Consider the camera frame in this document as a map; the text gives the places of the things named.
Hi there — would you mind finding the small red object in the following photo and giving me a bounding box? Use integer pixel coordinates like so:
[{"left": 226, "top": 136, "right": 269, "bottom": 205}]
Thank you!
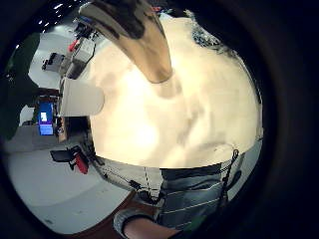
[{"left": 68, "top": 39, "right": 81, "bottom": 54}]

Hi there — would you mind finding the the person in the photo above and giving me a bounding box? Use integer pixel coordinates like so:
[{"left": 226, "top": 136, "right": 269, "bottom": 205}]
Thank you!
[{"left": 156, "top": 162, "right": 248, "bottom": 233}]

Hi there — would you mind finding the red and black tool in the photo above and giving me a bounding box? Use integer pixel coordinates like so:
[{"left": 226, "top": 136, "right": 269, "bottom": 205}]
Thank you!
[{"left": 68, "top": 145, "right": 91, "bottom": 175}]

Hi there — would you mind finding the black flat device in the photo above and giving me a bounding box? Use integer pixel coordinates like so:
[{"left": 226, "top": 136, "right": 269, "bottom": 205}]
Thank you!
[{"left": 49, "top": 148, "right": 76, "bottom": 163}]

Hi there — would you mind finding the white board panel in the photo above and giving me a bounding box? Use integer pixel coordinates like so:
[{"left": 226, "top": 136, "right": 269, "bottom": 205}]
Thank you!
[{"left": 59, "top": 78, "right": 106, "bottom": 118}]

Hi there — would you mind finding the thin black cable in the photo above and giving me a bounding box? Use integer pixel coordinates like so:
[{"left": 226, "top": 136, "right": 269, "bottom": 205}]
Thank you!
[{"left": 99, "top": 163, "right": 164, "bottom": 205}]

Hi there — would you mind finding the blue lit monitor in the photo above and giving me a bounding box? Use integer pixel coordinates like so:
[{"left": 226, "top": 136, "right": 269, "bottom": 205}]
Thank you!
[{"left": 37, "top": 101, "right": 55, "bottom": 137}]

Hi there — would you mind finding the dark speckled cloth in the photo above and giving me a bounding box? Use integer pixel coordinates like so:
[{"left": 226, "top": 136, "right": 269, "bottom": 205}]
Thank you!
[{"left": 185, "top": 9, "right": 241, "bottom": 60}]

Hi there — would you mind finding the grey equipment rack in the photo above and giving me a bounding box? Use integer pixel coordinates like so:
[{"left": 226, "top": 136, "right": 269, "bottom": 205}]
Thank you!
[{"left": 64, "top": 35, "right": 98, "bottom": 81}]

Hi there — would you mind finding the grey machine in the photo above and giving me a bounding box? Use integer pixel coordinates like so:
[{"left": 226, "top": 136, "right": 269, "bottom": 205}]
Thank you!
[{"left": 41, "top": 52, "right": 66, "bottom": 72}]

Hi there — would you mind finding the black braided cable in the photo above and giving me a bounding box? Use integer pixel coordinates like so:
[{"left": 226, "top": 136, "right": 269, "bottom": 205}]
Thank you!
[{"left": 217, "top": 148, "right": 240, "bottom": 209}]

